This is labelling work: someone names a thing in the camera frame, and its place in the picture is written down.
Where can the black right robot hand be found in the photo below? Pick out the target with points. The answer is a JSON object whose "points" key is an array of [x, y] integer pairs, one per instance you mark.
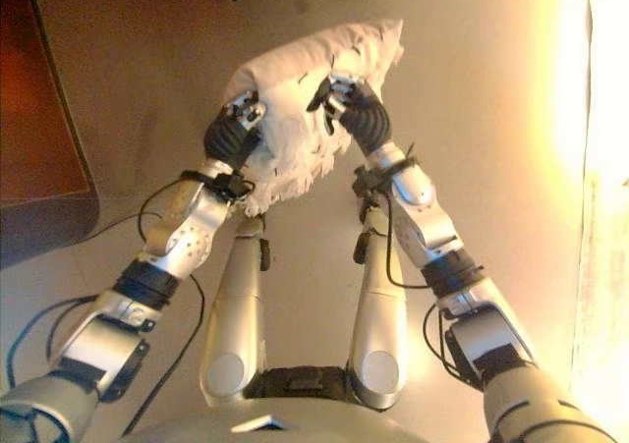
{"points": [[366, 119]]}

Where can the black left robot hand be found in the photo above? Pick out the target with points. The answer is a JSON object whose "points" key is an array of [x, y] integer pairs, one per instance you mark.
{"points": [[228, 136]]}

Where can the white fringed cushion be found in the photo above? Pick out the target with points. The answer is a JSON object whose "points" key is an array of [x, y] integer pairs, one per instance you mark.
{"points": [[295, 70]]}

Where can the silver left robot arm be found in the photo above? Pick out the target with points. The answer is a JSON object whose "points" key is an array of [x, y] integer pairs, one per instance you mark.
{"points": [[187, 237]]}

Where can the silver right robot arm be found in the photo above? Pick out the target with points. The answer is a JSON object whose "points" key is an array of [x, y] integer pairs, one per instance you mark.
{"points": [[427, 217]]}

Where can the black left robot foot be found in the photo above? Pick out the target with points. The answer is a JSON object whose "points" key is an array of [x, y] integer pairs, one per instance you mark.
{"points": [[264, 254]]}

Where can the black robot foot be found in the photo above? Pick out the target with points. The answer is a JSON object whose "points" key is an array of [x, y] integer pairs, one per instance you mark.
{"points": [[360, 249], [264, 254]]}

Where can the black right robot foot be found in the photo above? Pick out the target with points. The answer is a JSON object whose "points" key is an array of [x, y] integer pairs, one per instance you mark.
{"points": [[360, 249]]}

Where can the brown wooden cabinet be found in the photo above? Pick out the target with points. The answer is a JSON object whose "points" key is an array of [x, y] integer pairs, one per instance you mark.
{"points": [[34, 119]]}

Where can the white bed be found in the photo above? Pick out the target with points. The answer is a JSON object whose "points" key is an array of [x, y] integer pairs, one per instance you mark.
{"points": [[609, 266]]}

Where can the grey robot torso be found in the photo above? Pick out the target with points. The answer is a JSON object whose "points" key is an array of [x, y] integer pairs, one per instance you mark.
{"points": [[295, 413]]}

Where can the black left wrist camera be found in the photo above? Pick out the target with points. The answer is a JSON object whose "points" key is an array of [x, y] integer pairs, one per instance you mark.
{"points": [[231, 185]]}

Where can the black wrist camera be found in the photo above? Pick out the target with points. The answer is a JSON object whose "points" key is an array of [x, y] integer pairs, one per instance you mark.
{"points": [[231, 185], [368, 180]]}

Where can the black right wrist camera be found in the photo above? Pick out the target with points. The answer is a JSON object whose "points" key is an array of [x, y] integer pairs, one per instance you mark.
{"points": [[368, 180]]}

